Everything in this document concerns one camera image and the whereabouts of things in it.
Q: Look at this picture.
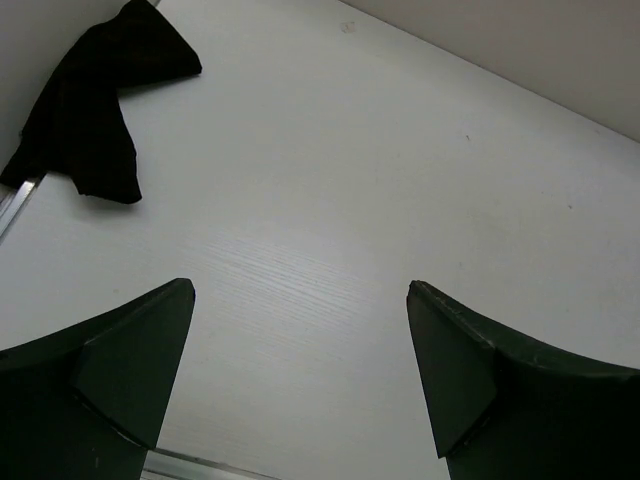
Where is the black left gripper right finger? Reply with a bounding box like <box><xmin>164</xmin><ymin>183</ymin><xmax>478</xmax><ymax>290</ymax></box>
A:
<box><xmin>406</xmin><ymin>281</ymin><xmax>639</xmax><ymax>479</ymax></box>

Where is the aluminium table edge rail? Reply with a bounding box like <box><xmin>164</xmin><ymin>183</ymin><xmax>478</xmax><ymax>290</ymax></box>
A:
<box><xmin>0</xmin><ymin>174</ymin><xmax>45</xmax><ymax>241</ymax></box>

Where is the black skirt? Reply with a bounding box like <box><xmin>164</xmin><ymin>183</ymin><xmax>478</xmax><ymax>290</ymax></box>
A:
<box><xmin>1</xmin><ymin>1</ymin><xmax>202</xmax><ymax>205</ymax></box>

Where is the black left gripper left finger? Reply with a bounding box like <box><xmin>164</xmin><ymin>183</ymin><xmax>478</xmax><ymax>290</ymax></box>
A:
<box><xmin>1</xmin><ymin>278</ymin><xmax>195</xmax><ymax>479</ymax></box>

